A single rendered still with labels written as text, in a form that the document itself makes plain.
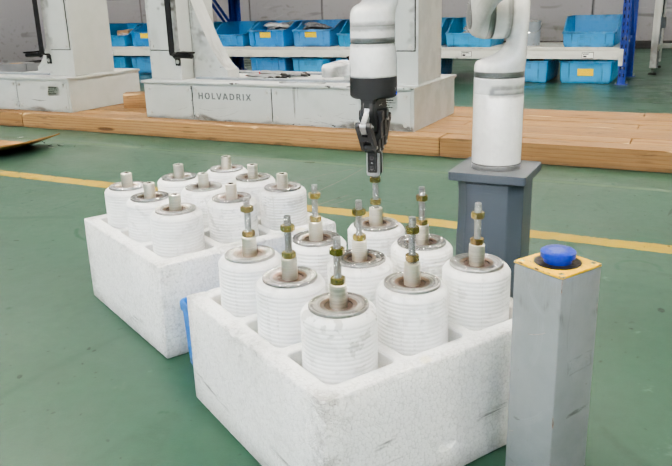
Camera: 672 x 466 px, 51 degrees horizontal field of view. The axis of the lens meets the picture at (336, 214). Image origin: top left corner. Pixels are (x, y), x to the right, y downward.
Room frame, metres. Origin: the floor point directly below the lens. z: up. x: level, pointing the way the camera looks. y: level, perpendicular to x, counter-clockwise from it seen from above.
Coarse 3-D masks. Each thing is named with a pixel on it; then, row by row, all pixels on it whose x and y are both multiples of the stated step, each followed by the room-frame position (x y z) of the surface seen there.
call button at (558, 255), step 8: (544, 248) 0.78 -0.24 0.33; (552, 248) 0.78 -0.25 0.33; (560, 248) 0.78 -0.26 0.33; (568, 248) 0.77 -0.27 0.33; (544, 256) 0.77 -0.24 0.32; (552, 256) 0.76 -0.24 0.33; (560, 256) 0.75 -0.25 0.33; (568, 256) 0.75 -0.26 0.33; (552, 264) 0.76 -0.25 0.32; (560, 264) 0.76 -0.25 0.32; (568, 264) 0.76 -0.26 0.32
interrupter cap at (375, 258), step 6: (348, 252) 0.99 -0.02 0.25; (372, 252) 0.99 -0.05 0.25; (378, 252) 0.99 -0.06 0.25; (342, 258) 0.97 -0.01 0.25; (348, 258) 0.98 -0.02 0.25; (372, 258) 0.97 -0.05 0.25; (378, 258) 0.97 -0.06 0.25; (384, 258) 0.96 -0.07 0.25; (342, 264) 0.95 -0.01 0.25; (348, 264) 0.94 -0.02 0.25; (354, 264) 0.95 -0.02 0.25; (360, 264) 0.94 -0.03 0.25; (366, 264) 0.94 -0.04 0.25; (372, 264) 0.94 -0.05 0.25; (378, 264) 0.95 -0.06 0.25
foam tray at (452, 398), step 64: (192, 320) 1.01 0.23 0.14; (256, 320) 0.93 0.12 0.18; (448, 320) 0.91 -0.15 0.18; (256, 384) 0.84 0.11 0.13; (320, 384) 0.74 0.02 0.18; (384, 384) 0.75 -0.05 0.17; (448, 384) 0.81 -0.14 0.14; (256, 448) 0.85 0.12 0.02; (320, 448) 0.71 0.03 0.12; (384, 448) 0.75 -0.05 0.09; (448, 448) 0.81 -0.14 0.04
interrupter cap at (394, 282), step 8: (400, 272) 0.91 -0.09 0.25; (424, 272) 0.90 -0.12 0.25; (384, 280) 0.88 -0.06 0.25; (392, 280) 0.88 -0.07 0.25; (400, 280) 0.89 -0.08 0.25; (424, 280) 0.88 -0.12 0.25; (432, 280) 0.88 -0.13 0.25; (440, 280) 0.87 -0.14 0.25; (392, 288) 0.85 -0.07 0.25; (400, 288) 0.85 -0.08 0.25; (408, 288) 0.85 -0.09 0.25; (416, 288) 0.85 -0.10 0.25; (424, 288) 0.85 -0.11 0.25; (432, 288) 0.85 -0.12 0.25
